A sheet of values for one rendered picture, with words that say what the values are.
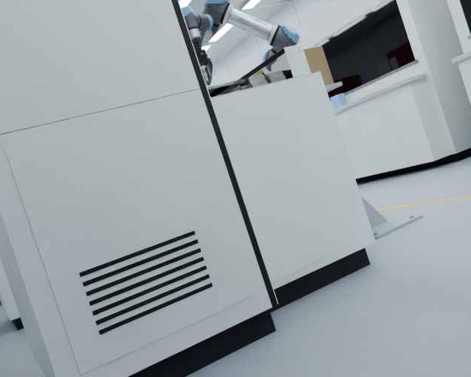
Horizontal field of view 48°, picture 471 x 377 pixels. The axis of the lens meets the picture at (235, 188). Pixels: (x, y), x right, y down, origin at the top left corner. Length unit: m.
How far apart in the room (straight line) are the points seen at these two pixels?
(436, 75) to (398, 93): 0.38
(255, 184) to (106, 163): 0.63
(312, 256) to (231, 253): 0.48
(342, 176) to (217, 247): 0.74
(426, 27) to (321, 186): 3.67
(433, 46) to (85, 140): 4.44
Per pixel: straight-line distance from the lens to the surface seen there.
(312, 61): 2.86
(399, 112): 5.49
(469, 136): 5.65
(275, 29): 2.94
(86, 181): 1.56
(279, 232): 2.00
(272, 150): 2.03
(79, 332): 1.55
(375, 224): 3.05
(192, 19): 2.53
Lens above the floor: 0.51
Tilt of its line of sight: 1 degrees down
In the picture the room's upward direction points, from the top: 18 degrees counter-clockwise
